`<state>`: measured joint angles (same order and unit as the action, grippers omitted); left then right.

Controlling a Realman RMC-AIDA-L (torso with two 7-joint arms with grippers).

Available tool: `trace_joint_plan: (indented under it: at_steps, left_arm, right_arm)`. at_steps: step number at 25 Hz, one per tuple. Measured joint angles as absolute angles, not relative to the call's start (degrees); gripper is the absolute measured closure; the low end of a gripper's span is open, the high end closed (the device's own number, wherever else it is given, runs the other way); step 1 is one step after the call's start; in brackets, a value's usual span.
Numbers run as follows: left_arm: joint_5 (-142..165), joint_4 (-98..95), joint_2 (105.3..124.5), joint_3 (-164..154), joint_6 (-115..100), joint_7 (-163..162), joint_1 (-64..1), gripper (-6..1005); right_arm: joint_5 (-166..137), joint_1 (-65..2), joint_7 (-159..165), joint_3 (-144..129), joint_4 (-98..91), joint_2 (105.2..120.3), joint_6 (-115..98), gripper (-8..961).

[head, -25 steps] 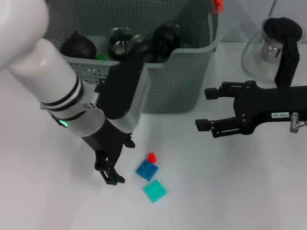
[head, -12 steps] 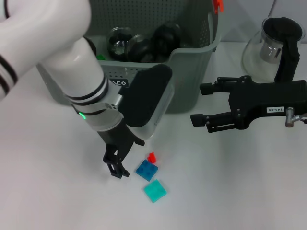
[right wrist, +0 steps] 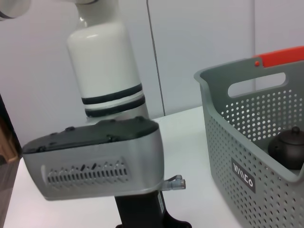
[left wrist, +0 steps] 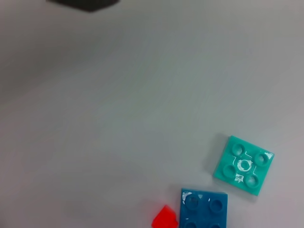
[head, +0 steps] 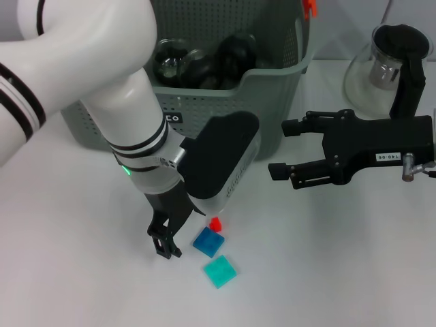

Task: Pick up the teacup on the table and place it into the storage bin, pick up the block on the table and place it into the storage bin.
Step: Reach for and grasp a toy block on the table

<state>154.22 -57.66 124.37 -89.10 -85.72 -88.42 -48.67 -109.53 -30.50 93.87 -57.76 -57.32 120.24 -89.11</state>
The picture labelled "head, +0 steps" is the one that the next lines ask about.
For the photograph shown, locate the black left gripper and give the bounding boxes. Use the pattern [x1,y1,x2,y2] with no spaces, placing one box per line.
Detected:
[144,179,207,259]

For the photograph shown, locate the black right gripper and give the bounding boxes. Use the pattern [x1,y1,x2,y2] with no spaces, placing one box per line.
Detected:
[268,108,433,191]

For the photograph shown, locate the blue toy brick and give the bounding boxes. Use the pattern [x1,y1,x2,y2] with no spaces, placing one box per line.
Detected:
[193,227,226,258]

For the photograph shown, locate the cyan toy brick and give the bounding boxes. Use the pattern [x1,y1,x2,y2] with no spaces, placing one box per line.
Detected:
[203,255,238,290]

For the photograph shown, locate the grey-green perforated storage bin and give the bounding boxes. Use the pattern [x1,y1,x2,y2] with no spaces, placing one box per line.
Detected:
[61,0,317,163]

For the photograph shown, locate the orange bin rim piece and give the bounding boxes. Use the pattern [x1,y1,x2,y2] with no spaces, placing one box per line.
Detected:
[302,0,320,20]

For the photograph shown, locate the right wrist cable with plug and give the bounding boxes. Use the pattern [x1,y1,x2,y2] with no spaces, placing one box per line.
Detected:
[401,153,436,181]

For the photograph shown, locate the glass teapot black handle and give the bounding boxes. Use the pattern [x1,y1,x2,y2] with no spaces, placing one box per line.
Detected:
[343,23,434,119]

